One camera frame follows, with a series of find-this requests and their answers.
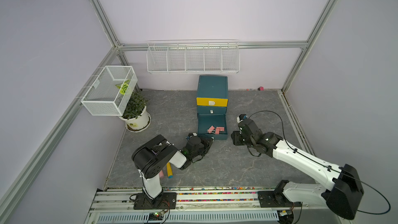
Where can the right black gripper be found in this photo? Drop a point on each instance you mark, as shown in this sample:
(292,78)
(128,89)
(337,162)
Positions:
(235,137)

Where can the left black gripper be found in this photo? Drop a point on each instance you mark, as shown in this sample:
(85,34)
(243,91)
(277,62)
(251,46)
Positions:
(206,144)

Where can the pink binder clip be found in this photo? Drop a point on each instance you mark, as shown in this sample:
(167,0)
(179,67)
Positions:
(219,129)
(211,130)

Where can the teal bottom drawer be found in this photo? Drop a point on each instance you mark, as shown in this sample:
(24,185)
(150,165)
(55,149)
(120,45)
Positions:
(206,121)

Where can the teal drawer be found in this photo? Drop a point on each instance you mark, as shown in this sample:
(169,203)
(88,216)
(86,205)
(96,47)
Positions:
(207,110)
(206,121)

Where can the pink binder clip top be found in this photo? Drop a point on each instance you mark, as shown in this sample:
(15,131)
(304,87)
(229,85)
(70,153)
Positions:
(219,129)

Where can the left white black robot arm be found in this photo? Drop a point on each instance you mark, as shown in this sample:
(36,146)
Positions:
(153,156)

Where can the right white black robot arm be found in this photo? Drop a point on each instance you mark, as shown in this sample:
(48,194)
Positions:
(338,188)

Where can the teal drawer cabinet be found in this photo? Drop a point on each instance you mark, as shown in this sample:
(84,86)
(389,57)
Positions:
(212,86)

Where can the green toy shovel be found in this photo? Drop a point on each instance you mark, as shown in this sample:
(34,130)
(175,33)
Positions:
(169,170)

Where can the potted green plant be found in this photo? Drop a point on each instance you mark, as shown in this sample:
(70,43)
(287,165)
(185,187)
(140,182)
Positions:
(135,116)

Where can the white mesh basket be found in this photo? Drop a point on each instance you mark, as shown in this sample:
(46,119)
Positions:
(110,91)

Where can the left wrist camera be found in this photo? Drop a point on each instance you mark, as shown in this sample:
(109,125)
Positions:
(190,135)

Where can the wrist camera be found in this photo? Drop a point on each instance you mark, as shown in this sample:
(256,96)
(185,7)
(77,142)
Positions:
(241,117)
(190,135)

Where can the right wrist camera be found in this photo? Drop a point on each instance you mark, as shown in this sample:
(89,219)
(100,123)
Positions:
(241,117)

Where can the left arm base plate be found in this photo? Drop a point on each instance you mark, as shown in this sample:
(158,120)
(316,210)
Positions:
(163,201)

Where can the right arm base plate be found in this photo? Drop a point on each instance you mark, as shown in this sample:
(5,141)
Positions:
(270,199)

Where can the white wire wall shelf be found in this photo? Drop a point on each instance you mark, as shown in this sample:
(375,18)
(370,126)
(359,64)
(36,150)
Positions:
(190,58)

